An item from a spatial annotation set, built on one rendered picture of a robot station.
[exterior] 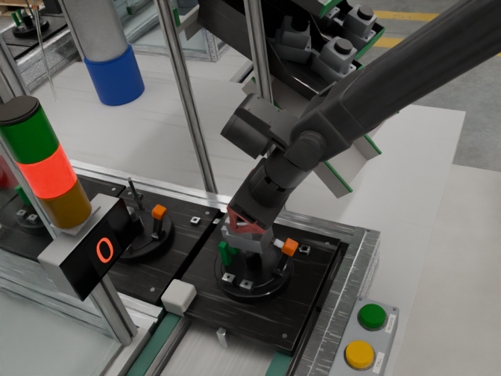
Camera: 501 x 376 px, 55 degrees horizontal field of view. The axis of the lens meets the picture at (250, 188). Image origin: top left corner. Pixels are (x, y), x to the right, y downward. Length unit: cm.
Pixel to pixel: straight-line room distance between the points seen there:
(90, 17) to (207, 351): 103
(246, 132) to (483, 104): 254
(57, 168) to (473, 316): 73
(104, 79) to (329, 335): 111
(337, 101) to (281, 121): 10
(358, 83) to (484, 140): 229
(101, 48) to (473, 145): 191
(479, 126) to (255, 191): 230
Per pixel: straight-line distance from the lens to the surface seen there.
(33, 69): 195
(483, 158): 268
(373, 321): 81
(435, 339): 93
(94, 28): 156
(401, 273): 101
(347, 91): 53
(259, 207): 68
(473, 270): 104
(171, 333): 87
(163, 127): 148
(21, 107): 55
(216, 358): 86
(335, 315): 83
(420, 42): 49
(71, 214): 61
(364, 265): 88
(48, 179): 58
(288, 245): 77
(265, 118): 61
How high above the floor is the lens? 165
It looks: 41 degrees down
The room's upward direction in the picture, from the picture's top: 11 degrees counter-clockwise
